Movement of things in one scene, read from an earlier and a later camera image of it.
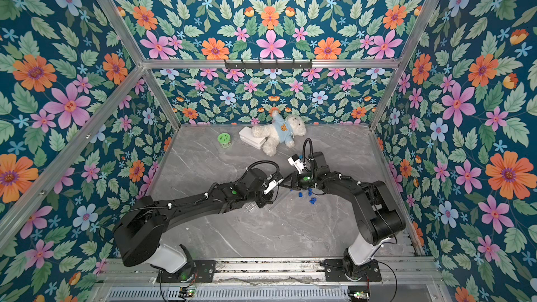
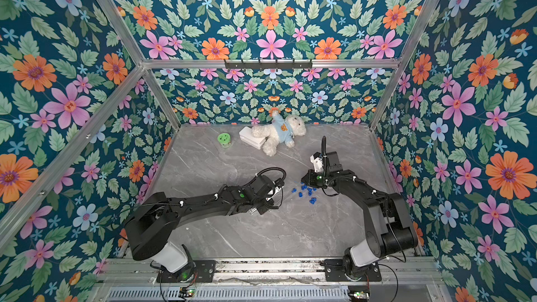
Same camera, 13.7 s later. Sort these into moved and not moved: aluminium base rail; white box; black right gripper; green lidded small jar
Moved: black right gripper
Not moved: green lidded small jar; aluminium base rail; white box
